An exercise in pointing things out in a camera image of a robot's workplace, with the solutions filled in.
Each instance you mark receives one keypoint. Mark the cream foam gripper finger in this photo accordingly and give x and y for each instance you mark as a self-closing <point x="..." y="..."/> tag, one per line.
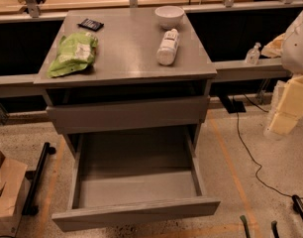
<point x="289" y="109"/>

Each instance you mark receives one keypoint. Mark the green rice chip bag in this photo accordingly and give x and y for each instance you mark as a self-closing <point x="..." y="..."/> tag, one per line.
<point x="75" y="53"/>

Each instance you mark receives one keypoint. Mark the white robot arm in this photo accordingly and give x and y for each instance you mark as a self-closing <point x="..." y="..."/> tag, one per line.
<point x="292" y="48"/>

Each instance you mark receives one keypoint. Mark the crumpled tan paper bag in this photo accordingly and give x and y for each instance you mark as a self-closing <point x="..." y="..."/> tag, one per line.
<point x="274" y="48"/>

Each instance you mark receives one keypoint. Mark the grey drawer cabinet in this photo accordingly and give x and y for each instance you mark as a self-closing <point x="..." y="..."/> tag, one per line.
<point x="125" y="67"/>

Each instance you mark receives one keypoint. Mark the closed grey top drawer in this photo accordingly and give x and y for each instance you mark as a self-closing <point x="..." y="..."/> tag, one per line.
<point x="115" y="116"/>

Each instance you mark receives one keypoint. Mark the open grey middle drawer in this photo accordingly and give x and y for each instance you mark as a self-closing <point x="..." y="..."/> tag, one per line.
<point x="135" y="176"/>

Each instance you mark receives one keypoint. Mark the clear sanitizer pump bottle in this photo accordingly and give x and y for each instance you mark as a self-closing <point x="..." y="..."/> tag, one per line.
<point x="253" y="54"/>

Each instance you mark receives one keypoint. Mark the black bar floor right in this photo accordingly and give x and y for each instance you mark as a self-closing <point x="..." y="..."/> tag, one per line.
<point x="298" y="205"/>

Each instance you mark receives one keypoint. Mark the white plastic bottle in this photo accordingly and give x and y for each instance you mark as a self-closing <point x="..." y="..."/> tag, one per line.
<point x="167" y="50"/>

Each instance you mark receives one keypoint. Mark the white ceramic bowl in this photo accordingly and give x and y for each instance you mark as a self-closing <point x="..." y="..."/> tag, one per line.
<point x="169" y="17"/>

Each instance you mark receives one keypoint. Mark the small black packet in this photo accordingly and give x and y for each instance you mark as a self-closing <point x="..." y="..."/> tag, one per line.
<point x="90" y="25"/>

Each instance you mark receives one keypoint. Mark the black metal stand leg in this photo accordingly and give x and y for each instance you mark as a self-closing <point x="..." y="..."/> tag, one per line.
<point x="34" y="177"/>

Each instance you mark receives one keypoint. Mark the brown cardboard box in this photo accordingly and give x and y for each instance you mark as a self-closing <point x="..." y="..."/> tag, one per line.
<point x="12" y="194"/>

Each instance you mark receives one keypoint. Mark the grey rail shelf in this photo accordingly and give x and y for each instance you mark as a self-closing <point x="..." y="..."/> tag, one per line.
<point x="238" y="70"/>

